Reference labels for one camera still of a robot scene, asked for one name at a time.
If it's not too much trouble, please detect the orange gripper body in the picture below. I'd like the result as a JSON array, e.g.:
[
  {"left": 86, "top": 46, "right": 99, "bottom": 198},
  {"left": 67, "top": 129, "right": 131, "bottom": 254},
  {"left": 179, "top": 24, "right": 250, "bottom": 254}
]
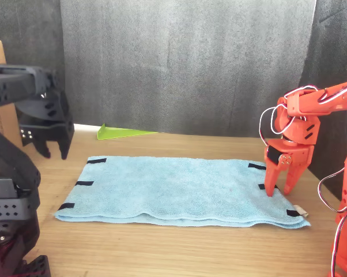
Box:
[{"left": 263, "top": 140, "right": 315, "bottom": 171}]

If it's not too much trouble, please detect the brown cardboard box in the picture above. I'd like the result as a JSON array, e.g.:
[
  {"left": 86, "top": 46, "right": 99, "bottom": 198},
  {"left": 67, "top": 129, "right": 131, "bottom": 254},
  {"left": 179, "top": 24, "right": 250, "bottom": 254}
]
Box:
[{"left": 0, "top": 38, "right": 23, "bottom": 148}]

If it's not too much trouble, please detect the dark grey foam panel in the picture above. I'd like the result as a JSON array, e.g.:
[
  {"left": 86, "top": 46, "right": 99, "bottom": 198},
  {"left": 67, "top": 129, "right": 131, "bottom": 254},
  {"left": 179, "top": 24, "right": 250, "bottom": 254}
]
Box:
[
  {"left": 0, "top": 0, "right": 67, "bottom": 130},
  {"left": 281, "top": 0, "right": 347, "bottom": 200}
]

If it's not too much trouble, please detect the green acrylic bracket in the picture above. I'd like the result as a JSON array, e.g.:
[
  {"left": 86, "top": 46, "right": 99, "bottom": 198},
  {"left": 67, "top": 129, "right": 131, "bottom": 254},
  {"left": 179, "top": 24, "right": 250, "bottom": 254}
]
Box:
[{"left": 97, "top": 123, "right": 159, "bottom": 141}]

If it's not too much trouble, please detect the servo cable at orange gripper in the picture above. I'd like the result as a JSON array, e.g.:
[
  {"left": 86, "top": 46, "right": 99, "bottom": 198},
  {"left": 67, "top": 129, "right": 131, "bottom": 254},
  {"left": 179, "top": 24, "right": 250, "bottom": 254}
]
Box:
[{"left": 259, "top": 84, "right": 347, "bottom": 145}]

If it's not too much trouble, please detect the servo cable at orange base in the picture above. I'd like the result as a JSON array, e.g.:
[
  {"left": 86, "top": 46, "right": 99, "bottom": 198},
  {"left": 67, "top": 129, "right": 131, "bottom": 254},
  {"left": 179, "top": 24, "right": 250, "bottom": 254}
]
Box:
[{"left": 317, "top": 95, "right": 347, "bottom": 277}]

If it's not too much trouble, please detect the light blue towel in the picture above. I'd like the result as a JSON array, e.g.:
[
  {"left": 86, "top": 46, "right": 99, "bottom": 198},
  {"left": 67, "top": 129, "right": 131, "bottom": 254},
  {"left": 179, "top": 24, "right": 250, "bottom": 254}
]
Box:
[{"left": 54, "top": 155, "right": 311, "bottom": 230}]

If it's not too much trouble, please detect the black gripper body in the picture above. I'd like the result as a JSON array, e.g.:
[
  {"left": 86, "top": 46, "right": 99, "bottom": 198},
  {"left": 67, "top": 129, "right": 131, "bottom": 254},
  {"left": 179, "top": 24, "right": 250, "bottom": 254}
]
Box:
[{"left": 18, "top": 119, "right": 75, "bottom": 147}]

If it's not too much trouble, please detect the wide grey foam panel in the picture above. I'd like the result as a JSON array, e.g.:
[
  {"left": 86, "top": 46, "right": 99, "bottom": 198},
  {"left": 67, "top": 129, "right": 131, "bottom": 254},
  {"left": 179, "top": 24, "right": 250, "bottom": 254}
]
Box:
[{"left": 60, "top": 0, "right": 317, "bottom": 139}]

